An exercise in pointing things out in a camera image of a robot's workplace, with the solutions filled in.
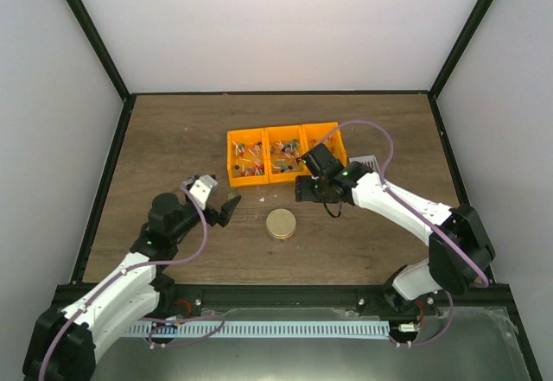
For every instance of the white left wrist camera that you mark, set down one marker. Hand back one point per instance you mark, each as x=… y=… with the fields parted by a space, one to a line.
x=200 y=187

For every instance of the white slotted plastic scoop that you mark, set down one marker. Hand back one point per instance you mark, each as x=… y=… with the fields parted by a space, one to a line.
x=370 y=161

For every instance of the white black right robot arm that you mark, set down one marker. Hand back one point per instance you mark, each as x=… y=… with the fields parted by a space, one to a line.
x=459 y=247

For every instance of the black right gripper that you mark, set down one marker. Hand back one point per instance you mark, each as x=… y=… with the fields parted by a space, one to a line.
x=304 y=191

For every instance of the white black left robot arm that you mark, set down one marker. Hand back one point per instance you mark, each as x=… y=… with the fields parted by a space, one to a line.
x=68 y=343

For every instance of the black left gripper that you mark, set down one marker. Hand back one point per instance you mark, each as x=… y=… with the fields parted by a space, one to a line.
x=225 y=214

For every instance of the orange bin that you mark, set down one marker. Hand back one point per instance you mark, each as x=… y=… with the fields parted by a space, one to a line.
x=247 y=160
x=329 y=134
x=285 y=147

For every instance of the light blue slotted cable duct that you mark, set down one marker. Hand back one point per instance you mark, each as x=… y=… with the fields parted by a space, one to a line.
x=365 y=330

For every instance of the gold round jar lid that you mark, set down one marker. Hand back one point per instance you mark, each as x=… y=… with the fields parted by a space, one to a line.
x=281 y=221

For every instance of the clear glass jar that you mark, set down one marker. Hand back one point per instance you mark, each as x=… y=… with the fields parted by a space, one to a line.
x=281 y=238

